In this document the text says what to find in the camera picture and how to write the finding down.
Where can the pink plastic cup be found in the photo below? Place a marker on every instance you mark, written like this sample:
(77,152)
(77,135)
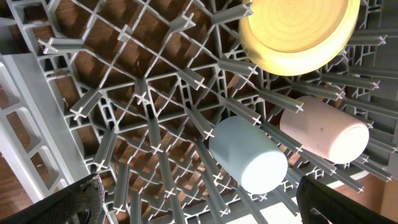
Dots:
(326,131)

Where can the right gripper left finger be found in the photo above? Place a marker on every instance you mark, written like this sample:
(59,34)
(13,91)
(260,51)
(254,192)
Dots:
(81,201)

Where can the yellow small bowl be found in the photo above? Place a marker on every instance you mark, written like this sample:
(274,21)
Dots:
(294,37)

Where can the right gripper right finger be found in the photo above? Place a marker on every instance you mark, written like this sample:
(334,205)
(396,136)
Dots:
(319,204)

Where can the blue plastic cup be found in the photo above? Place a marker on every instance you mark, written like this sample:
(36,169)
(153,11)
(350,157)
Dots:
(248,155)

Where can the grey dishwasher rack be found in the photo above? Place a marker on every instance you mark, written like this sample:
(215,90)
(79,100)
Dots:
(132,90)

